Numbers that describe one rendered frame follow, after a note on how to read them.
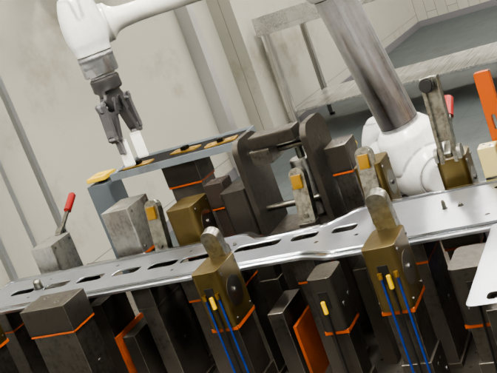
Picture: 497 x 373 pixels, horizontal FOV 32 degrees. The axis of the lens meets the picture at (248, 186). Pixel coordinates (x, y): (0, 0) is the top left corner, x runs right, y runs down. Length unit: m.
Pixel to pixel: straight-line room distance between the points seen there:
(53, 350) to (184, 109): 4.78
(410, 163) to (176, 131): 4.37
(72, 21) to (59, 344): 0.78
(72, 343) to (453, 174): 0.85
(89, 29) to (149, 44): 4.27
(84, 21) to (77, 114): 3.50
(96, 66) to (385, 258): 1.01
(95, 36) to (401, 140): 0.79
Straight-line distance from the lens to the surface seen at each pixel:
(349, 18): 2.10
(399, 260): 1.42
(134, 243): 2.07
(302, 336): 1.79
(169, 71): 6.52
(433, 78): 1.72
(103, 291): 1.90
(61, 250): 2.25
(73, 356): 1.88
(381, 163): 1.81
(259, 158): 1.88
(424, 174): 2.14
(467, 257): 1.45
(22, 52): 5.42
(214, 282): 1.59
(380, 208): 1.46
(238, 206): 1.95
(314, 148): 1.84
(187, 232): 1.98
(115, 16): 2.32
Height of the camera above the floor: 1.54
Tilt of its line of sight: 14 degrees down
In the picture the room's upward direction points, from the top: 20 degrees counter-clockwise
